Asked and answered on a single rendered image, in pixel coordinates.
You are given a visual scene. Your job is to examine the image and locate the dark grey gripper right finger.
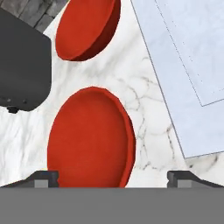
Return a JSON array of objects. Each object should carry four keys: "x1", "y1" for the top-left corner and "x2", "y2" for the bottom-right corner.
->
[{"x1": 166, "y1": 170, "x2": 224, "y2": 189}]

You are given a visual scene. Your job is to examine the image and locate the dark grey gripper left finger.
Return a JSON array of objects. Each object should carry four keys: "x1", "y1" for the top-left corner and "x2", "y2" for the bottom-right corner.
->
[{"x1": 2, "y1": 170, "x2": 60, "y2": 189}]

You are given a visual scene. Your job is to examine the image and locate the red bowl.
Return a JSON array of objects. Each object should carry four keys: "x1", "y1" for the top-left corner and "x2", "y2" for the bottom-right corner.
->
[
  {"x1": 46, "y1": 86, "x2": 137, "y2": 189},
  {"x1": 55, "y1": 0, "x2": 122, "y2": 62}
]

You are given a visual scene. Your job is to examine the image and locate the pale grey sink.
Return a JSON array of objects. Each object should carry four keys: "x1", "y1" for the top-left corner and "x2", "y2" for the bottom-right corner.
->
[{"x1": 129, "y1": 0, "x2": 224, "y2": 159}]

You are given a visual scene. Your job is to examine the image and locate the dark grey appliance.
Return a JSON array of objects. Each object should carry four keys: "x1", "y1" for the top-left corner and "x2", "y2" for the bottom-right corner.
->
[{"x1": 0, "y1": 8, "x2": 53, "y2": 115}]

